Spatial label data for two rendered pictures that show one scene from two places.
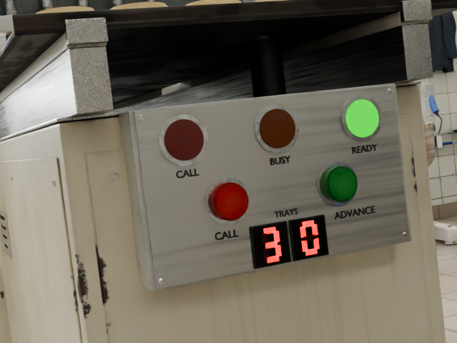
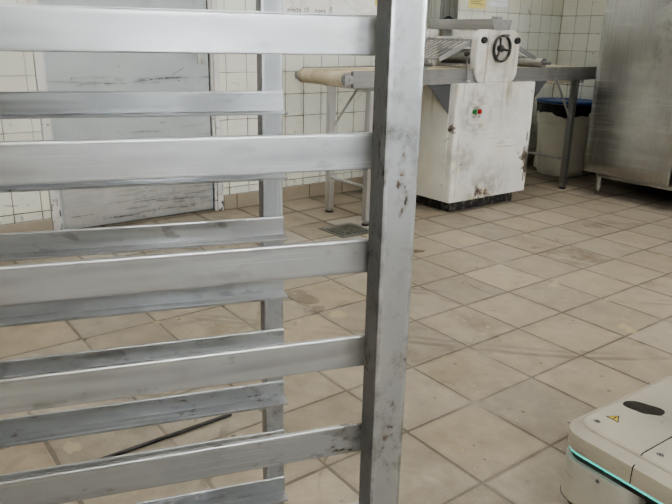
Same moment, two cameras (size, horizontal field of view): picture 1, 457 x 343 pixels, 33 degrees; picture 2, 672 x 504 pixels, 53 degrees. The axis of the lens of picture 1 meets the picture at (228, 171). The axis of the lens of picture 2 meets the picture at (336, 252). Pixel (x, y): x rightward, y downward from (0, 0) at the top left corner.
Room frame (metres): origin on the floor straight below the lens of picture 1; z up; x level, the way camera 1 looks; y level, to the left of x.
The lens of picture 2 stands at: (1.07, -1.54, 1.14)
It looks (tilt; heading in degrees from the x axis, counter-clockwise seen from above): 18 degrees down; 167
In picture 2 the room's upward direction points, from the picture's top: 1 degrees clockwise
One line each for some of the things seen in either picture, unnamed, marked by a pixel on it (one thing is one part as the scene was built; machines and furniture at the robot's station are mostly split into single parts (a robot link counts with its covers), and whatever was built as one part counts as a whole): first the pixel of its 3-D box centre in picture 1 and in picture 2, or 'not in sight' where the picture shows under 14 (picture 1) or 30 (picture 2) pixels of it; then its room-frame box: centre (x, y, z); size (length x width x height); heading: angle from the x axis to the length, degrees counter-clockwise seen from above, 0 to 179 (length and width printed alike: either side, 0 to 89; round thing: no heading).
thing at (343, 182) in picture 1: (338, 184); not in sight; (0.64, -0.09, 0.76); 0.03 x 0.02 x 0.03; 112
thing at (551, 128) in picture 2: not in sight; (564, 136); (-4.32, 1.81, 0.33); 0.54 x 0.53 x 0.66; 24
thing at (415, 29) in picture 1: (128, 113); not in sight; (1.60, 0.19, 0.87); 2.01 x 0.03 x 0.07; 22
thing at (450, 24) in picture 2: not in sight; (469, 24); (-3.48, 0.45, 1.23); 0.58 x 0.19 x 0.07; 24
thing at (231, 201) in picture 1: (228, 201); not in sight; (0.60, 0.00, 0.76); 0.03 x 0.02 x 0.03; 112
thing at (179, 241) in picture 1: (273, 180); not in sight; (0.64, -0.04, 0.77); 0.24 x 0.04 x 0.14; 112
